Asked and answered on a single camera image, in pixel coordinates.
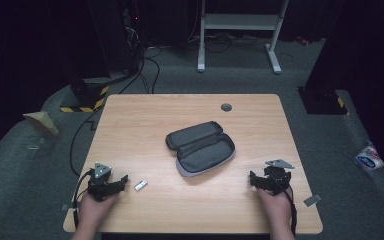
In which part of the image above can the small red object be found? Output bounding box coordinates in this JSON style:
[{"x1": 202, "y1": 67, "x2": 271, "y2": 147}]
[{"x1": 295, "y1": 35, "x2": 312, "y2": 47}]

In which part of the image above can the person's left hand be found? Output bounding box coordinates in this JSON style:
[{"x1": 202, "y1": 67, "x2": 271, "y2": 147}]
[{"x1": 78, "y1": 191, "x2": 120, "y2": 232}]

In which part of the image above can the black floor cable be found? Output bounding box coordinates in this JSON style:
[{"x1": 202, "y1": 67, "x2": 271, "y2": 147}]
[{"x1": 68, "y1": 46, "x2": 163, "y2": 178}]

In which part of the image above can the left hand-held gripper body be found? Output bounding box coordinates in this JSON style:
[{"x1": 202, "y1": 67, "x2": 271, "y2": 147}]
[{"x1": 86, "y1": 162, "x2": 122, "y2": 203}]

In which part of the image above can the tan cardboard piece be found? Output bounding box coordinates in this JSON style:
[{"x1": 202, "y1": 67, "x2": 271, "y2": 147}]
[{"x1": 22, "y1": 110, "x2": 61, "y2": 137}]

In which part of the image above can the yellow black striped post base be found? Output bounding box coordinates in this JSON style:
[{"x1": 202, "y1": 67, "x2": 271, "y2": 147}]
[{"x1": 59, "y1": 77, "x2": 111, "y2": 114}]

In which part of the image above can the grey pencil case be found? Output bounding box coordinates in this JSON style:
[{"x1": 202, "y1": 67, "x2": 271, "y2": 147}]
[{"x1": 164, "y1": 120, "x2": 237, "y2": 178}]

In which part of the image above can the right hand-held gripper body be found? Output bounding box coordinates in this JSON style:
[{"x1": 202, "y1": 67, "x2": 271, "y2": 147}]
[{"x1": 261, "y1": 158, "x2": 296, "y2": 196}]

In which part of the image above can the grey tape strip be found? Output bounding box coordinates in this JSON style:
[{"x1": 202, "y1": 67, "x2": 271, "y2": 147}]
[{"x1": 302, "y1": 193, "x2": 323, "y2": 208}]

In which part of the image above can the white metal stand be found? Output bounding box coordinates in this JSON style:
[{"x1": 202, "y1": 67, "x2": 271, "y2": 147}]
[{"x1": 196, "y1": 0, "x2": 290, "y2": 75}]

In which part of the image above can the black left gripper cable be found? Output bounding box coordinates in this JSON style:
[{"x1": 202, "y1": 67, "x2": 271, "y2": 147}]
[{"x1": 71, "y1": 168, "x2": 96, "y2": 232}]

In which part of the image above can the black equipment rack with wires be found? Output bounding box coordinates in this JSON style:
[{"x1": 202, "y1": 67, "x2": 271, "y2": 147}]
[{"x1": 121, "y1": 0, "x2": 148, "y2": 76}]

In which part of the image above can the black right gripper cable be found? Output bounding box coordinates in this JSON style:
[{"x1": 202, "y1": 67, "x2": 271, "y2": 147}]
[{"x1": 270, "y1": 176, "x2": 298, "y2": 236}]

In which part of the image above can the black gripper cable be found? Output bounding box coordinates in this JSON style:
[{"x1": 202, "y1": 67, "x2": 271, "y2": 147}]
[
  {"x1": 270, "y1": 176, "x2": 298, "y2": 236},
  {"x1": 71, "y1": 168, "x2": 96, "y2": 232}
]

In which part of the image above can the black post base yellow corner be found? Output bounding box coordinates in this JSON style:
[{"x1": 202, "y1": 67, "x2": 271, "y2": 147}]
[{"x1": 297, "y1": 85, "x2": 350, "y2": 116}]

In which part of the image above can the person's right hand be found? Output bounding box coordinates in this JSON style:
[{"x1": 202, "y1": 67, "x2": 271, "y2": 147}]
[{"x1": 255, "y1": 187, "x2": 295, "y2": 232}]

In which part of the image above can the clear plastic piece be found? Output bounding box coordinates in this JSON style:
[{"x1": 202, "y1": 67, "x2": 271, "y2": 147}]
[{"x1": 25, "y1": 137, "x2": 47, "y2": 152}]

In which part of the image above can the white and blue packet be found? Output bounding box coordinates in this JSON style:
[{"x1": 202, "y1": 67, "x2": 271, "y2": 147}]
[{"x1": 353, "y1": 141, "x2": 384, "y2": 175}]

